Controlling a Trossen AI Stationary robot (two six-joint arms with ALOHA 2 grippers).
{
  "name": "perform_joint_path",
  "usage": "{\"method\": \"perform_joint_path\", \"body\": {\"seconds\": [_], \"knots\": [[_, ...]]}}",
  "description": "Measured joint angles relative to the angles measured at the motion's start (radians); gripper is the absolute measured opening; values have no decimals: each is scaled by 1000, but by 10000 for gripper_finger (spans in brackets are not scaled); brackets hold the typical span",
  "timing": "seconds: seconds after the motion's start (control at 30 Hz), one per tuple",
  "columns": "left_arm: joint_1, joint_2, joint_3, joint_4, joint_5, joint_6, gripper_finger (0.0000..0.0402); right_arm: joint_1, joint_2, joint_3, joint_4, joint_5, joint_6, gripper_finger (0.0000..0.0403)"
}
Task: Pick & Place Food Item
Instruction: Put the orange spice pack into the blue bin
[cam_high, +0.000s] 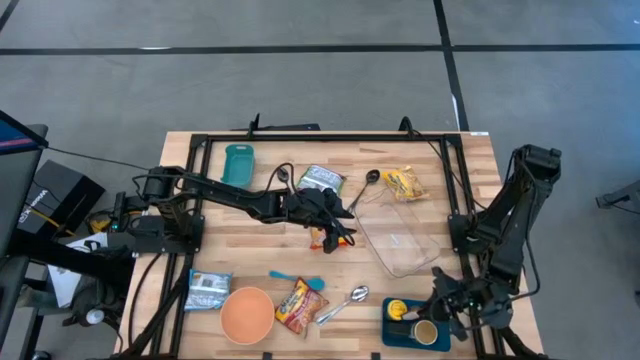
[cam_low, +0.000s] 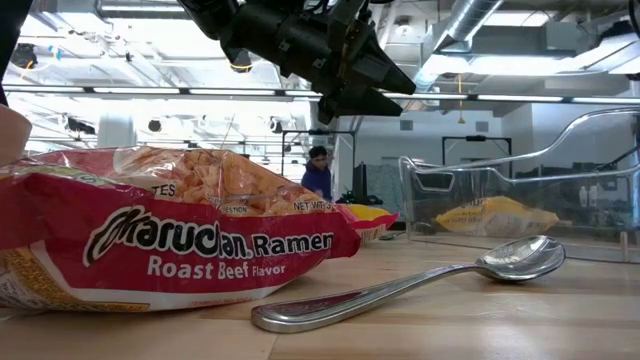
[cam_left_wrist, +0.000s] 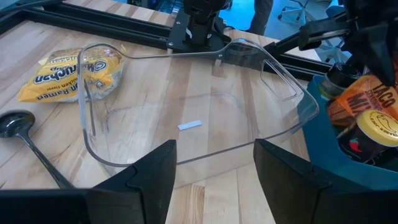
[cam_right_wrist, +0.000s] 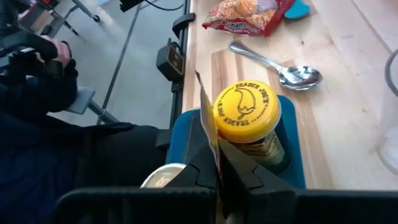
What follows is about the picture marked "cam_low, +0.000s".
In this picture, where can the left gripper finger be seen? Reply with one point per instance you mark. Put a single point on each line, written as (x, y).
(360, 105)
(382, 67)

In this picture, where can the red yellow ramen packet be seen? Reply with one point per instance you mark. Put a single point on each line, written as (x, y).
(370, 220)

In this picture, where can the black ceiling-hung device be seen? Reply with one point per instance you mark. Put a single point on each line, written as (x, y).
(22, 55)
(241, 67)

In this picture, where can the black background equipment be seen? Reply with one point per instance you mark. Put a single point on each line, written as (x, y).
(361, 182)

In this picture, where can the person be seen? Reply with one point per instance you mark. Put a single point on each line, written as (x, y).
(317, 180)

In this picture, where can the dark metal spoon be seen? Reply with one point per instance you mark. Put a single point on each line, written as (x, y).
(390, 236)

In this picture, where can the long ceiling light strip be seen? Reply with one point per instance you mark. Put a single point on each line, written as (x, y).
(135, 91)

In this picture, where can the yellow noodle packet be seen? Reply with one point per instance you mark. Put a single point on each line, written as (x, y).
(500, 217)

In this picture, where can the shiny silver spoon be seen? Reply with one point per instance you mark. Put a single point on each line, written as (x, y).
(520, 257)

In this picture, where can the roast beef ramen packet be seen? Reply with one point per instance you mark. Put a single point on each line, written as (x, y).
(175, 260)

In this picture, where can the clear plastic container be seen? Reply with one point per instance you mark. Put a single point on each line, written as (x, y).
(600, 215)

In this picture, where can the large ribbed silver duct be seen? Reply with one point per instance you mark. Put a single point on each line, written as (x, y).
(322, 135)

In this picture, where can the slim silver duct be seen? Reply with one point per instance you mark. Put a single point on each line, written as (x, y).
(470, 15)

